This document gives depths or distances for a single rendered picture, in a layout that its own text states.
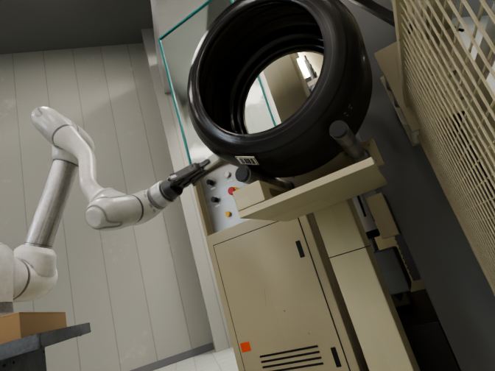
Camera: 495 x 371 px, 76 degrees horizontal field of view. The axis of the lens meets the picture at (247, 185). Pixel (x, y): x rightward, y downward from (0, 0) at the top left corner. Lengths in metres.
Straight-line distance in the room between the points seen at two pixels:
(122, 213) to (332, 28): 0.80
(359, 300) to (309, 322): 0.38
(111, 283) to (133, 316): 0.49
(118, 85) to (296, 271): 4.43
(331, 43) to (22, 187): 4.46
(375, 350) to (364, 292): 0.18
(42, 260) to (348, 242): 1.17
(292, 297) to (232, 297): 0.30
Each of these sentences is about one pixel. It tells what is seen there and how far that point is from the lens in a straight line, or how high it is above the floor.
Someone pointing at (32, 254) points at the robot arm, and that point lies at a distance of 1.52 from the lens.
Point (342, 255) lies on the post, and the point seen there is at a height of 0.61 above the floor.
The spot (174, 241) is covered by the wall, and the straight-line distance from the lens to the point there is 4.32.
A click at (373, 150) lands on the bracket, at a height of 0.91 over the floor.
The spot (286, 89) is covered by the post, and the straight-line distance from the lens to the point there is 1.32.
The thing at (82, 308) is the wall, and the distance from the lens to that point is 4.40.
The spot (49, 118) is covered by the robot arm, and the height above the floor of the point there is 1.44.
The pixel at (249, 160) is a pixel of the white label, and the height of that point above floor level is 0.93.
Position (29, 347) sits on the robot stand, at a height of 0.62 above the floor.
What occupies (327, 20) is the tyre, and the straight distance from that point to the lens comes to 0.93.
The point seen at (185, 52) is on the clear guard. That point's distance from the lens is 2.11.
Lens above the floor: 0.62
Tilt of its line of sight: 16 degrees up
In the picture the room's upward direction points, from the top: 17 degrees counter-clockwise
